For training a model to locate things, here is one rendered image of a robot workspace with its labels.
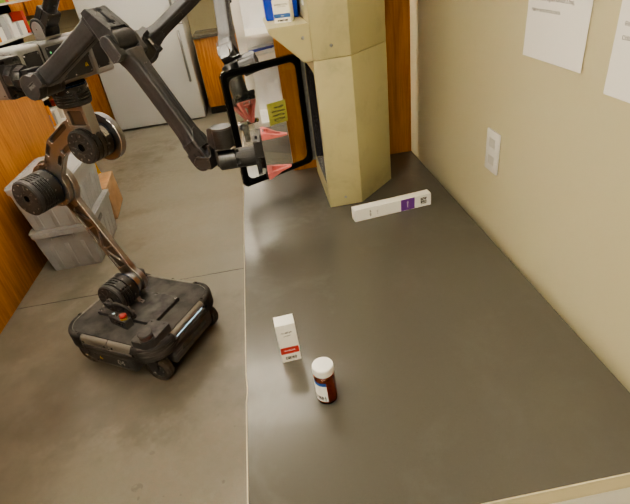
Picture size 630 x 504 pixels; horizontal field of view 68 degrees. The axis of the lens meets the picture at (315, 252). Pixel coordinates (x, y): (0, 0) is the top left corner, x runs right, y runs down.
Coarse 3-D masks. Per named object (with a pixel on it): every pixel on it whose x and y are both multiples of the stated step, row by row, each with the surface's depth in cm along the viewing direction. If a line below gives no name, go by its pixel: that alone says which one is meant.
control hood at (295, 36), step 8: (272, 24) 134; (280, 24) 132; (288, 24) 130; (296, 24) 127; (304, 24) 127; (272, 32) 127; (280, 32) 127; (288, 32) 127; (296, 32) 128; (304, 32) 128; (280, 40) 128; (288, 40) 128; (296, 40) 129; (304, 40) 129; (288, 48) 129; (296, 48) 130; (304, 48) 130; (304, 56) 131; (312, 56) 132
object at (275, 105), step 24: (264, 72) 155; (288, 72) 160; (240, 96) 153; (264, 96) 158; (288, 96) 163; (240, 120) 156; (264, 120) 162; (288, 120) 167; (264, 144) 165; (288, 144) 171; (240, 168) 163; (264, 168) 169
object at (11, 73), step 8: (16, 56) 149; (0, 64) 145; (8, 64) 147; (16, 64) 146; (0, 72) 145; (8, 72) 145; (16, 72) 144; (0, 80) 147; (8, 80) 146; (16, 80) 145; (8, 88) 148; (16, 88) 148; (8, 96) 149; (16, 96) 152
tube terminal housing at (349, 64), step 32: (320, 0) 124; (352, 0) 127; (320, 32) 128; (352, 32) 130; (384, 32) 143; (320, 64) 133; (352, 64) 134; (384, 64) 148; (320, 96) 138; (352, 96) 139; (384, 96) 153; (352, 128) 144; (384, 128) 158; (352, 160) 150; (384, 160) 163; (352, 192) 156
